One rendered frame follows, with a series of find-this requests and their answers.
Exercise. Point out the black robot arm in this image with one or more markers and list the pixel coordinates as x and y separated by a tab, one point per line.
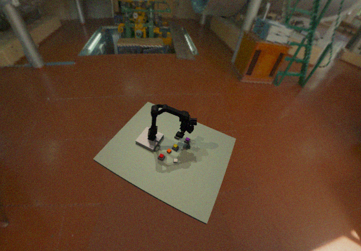
184	118

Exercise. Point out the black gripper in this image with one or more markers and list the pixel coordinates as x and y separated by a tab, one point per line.
181	134

